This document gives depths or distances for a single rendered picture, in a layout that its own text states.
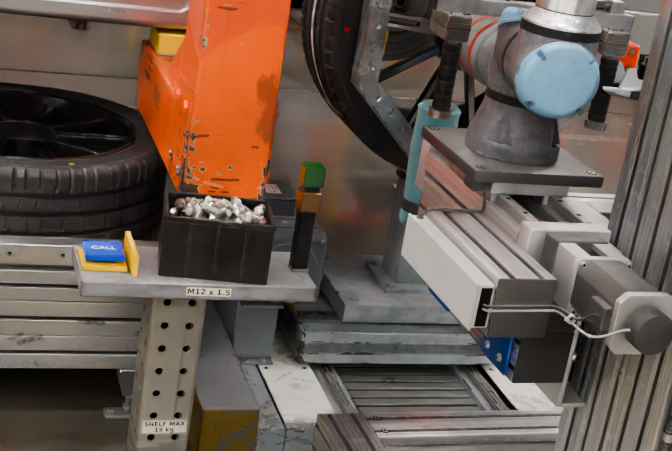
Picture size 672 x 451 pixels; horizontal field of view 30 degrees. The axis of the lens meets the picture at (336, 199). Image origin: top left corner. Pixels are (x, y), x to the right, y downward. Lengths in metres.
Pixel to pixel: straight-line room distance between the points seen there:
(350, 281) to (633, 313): 1.37
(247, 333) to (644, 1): 1.29
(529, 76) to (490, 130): 0.20
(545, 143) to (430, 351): 1.04
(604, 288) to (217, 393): 1.09
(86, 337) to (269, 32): 0.73
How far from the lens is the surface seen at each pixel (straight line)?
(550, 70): 1.80
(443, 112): 2.42
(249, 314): 2.79
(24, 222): 2.61
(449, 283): 1.78
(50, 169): 2.59
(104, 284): 2.23
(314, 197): 2.31
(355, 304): 2.84
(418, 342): 2.90
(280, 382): 2.77
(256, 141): 2.41
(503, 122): 1.97
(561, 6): 1.81
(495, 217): 1.92
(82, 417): 2.71
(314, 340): 2.81
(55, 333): 2.60
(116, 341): 2.62
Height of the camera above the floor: 1.35
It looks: 19 degrees down
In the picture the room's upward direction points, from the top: 9 degrees clockwise
